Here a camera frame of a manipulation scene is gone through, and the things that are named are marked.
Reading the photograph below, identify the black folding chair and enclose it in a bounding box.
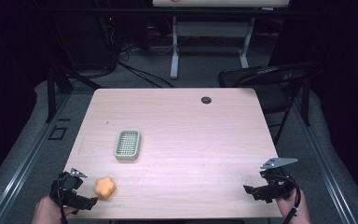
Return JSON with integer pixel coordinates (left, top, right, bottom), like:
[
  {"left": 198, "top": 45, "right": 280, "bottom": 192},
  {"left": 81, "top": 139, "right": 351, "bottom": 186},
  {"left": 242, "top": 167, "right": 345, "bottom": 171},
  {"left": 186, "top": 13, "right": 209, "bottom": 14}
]
[{"left": 217, "top": 61, "right": 324, "bottom": 146}]

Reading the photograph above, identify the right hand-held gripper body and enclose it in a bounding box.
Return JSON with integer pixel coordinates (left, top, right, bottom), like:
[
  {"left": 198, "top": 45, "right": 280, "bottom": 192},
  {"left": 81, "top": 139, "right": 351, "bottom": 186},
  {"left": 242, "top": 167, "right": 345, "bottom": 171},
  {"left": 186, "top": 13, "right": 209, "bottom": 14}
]
[{"left": 259, "top": 157, "right": 299, "bottom": 201}]

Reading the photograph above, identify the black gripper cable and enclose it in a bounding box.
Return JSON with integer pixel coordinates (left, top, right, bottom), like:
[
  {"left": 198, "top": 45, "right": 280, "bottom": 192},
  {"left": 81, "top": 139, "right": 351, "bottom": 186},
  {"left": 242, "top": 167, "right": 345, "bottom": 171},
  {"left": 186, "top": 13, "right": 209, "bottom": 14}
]
[
  {"left": 57, "top": 178, "right": 69, "bottom": 224},
  {"left": 273, "top": 175, "right": 303, "bottom": 224}
]

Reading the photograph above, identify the aluminium floor rail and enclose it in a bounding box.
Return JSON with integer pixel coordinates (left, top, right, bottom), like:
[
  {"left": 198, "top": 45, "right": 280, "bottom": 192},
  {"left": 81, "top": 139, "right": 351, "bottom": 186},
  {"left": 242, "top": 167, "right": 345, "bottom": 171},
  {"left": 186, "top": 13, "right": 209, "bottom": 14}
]
[
  {"left": 0, "top": 92, "right": 73, "bottom": 224},
  {"left": 292, "top": 97, "right": 358, "bottom": 224}
]

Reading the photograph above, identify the bundle of black floor cables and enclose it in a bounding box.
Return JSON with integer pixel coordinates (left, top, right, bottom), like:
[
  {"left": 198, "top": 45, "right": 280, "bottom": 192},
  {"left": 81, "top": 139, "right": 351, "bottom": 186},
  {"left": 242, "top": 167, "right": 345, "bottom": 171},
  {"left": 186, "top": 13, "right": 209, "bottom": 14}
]
[{"left": 97, "top": 13, "right": 176, "bottom": 89}]

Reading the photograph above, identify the orange flower-shaped soap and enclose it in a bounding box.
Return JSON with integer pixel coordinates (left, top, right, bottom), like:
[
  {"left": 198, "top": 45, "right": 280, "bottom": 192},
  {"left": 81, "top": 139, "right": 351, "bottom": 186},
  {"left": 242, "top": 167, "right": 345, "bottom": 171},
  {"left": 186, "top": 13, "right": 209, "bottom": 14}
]
[{"left": 93, "top": 176, "right": 117, "bottom": 199}]

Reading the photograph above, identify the black metal stand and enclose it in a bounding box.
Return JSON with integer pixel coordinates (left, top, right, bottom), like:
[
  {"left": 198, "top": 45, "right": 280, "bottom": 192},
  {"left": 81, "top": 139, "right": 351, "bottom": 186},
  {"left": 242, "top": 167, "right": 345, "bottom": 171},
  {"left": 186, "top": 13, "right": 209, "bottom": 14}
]
[{"left": 44, "top": 63, "right": 104, "bottom": 123}]

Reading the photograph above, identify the person's left hand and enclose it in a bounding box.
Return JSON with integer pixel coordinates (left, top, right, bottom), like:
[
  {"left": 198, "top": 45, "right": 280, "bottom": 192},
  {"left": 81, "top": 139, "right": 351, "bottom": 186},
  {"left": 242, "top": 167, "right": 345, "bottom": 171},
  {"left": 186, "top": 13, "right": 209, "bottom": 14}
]
[{"left": 32, "top": 195, "right": 79, "bottom": 224}]

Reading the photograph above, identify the green soap dish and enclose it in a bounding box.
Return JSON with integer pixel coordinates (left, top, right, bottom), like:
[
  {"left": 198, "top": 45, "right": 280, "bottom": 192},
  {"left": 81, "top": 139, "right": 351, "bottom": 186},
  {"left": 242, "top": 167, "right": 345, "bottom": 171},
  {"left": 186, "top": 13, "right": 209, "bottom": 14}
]
[{"left": 114, "top": 129, "right": 142, "bottom": 161}]

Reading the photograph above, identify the white desk with metal legs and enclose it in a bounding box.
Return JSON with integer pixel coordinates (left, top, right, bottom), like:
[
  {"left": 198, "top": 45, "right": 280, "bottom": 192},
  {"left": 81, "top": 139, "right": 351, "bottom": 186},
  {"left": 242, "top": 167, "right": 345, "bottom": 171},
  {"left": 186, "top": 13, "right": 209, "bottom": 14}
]
[{"left": 151, "top": 0, "right": 291, "bottom": 80}]

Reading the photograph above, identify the person's right hand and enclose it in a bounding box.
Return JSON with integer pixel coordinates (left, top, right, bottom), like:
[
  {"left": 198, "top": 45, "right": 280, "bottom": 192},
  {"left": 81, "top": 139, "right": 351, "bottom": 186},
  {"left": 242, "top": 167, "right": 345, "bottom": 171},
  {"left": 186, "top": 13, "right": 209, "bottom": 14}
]
[{"left": 274, "top": 189, "right": 312, "bottom": 224}]

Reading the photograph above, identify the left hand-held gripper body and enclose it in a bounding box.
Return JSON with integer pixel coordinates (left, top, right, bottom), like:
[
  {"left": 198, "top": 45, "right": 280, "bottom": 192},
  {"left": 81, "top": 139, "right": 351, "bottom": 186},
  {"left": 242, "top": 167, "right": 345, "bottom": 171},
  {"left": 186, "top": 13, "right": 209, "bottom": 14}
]
[{"left": 48, "top": 167, "right": 89, "bottom": 207}]

